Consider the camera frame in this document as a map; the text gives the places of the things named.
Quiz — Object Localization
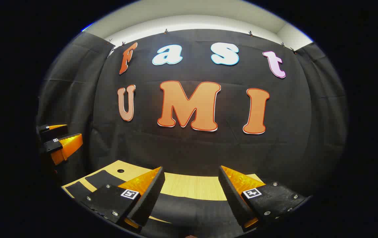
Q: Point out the dark blue jeans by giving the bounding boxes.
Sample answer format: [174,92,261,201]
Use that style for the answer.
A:
[64,170,246,238]

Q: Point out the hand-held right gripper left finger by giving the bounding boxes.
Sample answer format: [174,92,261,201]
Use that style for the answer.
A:
[81,166,166,230]

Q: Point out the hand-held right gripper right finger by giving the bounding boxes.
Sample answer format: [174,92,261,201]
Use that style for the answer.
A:
[218,165,308,232]

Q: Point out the black backdrop cloth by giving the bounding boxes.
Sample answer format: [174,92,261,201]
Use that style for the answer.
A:
[37,29,347,195]

